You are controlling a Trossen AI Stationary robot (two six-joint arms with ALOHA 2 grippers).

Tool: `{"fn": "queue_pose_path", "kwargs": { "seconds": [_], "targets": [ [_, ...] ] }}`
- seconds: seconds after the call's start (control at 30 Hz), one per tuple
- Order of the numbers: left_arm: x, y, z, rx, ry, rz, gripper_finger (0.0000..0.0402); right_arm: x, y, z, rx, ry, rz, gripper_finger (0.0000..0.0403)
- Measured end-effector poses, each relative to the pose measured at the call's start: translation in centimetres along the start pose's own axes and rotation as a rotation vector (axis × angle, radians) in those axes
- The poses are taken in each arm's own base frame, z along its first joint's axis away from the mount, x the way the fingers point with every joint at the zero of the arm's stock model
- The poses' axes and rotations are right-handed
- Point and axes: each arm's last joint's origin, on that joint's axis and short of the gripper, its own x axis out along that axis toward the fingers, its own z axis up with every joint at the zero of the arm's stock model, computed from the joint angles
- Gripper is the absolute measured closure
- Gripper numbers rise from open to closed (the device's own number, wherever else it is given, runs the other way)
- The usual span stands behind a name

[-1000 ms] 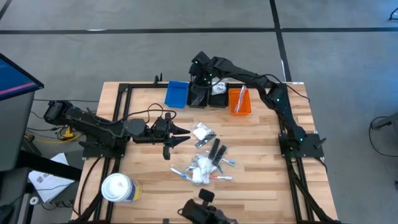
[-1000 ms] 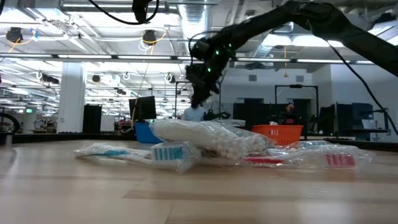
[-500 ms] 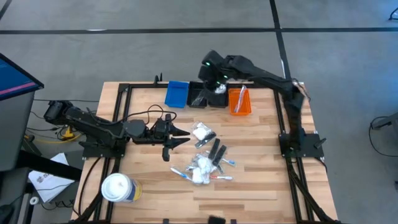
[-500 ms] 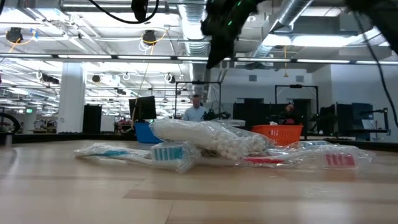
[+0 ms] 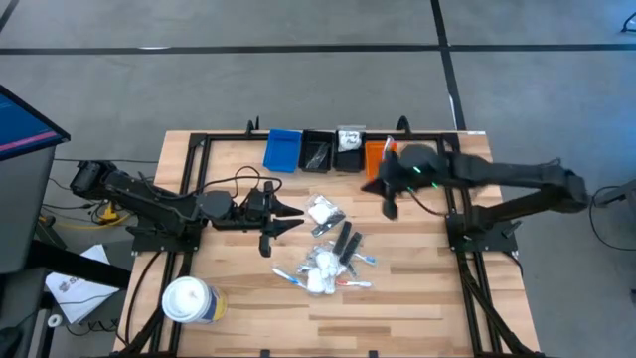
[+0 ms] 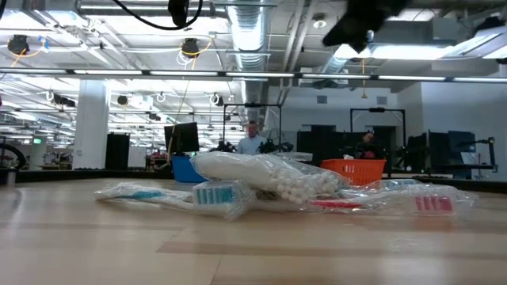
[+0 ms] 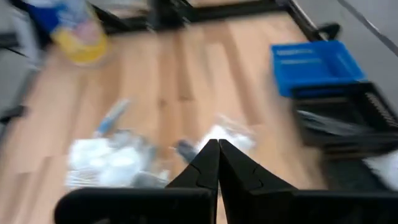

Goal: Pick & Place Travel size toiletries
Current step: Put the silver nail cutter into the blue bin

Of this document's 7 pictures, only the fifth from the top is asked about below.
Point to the white printed paper sheet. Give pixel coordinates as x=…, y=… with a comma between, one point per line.
x=79, y=293

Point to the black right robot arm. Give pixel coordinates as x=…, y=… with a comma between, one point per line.
x=512, y=171

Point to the bagged white cotton pads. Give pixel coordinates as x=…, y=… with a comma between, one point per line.
x=325, y=261

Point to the black stand foot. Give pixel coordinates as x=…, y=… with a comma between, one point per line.
x=630, y=22

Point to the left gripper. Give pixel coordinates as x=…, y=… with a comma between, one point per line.
x=269, y=226

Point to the bagged red toothbrush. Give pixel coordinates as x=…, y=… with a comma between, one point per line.
x=354, y=284

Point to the bagged black comb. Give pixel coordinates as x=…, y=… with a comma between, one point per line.
x=318, y=155
x=328, y=226
x=351, y=247
x=342, y=237

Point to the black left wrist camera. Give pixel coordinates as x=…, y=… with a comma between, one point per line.
x=256, y=204

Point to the bagged cotton swabs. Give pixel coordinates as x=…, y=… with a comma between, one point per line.
x=318, y=284

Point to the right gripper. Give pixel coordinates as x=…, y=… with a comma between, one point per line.
x=395, y=176

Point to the black aluminium table frame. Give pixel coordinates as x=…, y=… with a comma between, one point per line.
x=191, y=164

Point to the black table clamp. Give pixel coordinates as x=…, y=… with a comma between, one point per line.
x=253, y=126
x=403, y=125

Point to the black stand frame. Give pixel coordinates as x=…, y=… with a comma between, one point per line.
x=74, y=266

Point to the bagged cotton balls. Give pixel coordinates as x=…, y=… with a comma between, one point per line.
x=320, y=213

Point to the white tape roll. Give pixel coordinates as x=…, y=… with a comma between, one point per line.
x=54, y=320

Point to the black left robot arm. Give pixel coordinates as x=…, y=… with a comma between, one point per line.
x=144, y=199

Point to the black plastic bin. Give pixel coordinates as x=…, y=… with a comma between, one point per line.
x=348, y=161
x=315, y=136

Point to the blue plastic bin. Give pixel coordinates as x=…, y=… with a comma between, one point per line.
x=282, y=150

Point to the bagged white puff black print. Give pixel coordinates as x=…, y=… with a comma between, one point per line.
x=349, y=140

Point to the orange plastic bin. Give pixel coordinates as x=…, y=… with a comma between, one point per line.
x=372, y=159

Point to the bagged blue toothbrush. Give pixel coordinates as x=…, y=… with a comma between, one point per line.
x=289, y=278
x=365, y=258
x=388, y=145

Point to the monitor with blue screen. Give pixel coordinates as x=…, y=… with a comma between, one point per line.
x=25, y=199

